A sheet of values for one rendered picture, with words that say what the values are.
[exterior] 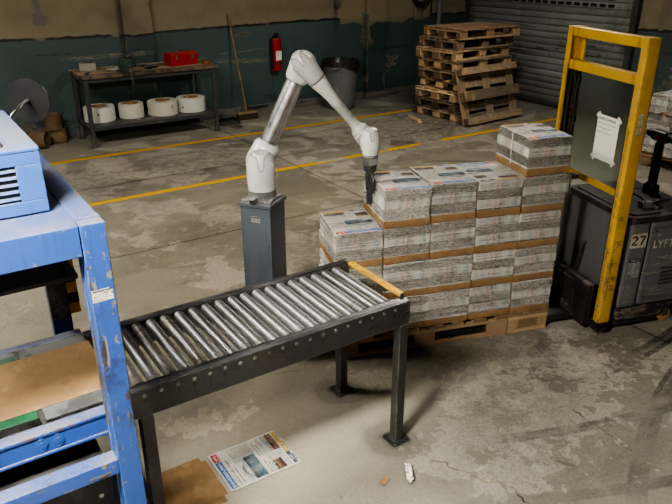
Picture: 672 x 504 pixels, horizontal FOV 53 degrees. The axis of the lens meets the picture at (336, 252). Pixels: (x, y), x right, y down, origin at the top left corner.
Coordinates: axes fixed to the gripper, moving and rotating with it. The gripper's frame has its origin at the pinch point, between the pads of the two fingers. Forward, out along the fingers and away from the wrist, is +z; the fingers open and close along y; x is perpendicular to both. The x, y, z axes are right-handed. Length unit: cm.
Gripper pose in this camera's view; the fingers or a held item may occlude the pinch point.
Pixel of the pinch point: (369, 197)
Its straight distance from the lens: 393.2
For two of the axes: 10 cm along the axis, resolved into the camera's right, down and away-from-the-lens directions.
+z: 0.0, 9.1, 4.1
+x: -9.6, 1.1, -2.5
